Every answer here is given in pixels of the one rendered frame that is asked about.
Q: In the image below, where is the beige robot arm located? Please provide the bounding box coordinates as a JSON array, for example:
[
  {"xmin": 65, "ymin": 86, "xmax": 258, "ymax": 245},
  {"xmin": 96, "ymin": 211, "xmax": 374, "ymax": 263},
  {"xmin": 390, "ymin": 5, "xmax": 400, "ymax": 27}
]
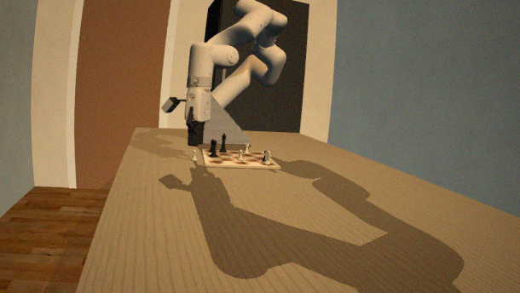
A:
[{"xmin": 187, "ymin": 0, "xmax": 287, "ymax": 109}]

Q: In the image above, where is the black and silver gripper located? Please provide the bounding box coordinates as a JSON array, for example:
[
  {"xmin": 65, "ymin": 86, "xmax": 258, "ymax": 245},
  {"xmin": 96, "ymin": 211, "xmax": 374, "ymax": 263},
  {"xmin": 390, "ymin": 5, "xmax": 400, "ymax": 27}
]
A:
[{"xmin": 185, "ymin": 86, "xmax": 211, "ymax": 147}]

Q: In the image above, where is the brown and cream chessboard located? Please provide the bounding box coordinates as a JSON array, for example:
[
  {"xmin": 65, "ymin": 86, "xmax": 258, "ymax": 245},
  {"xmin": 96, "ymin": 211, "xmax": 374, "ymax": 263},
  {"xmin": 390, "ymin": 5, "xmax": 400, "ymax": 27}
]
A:
[{"xmin": 202, "ymin": 149, "xmax": 280, "ymax": 169}]

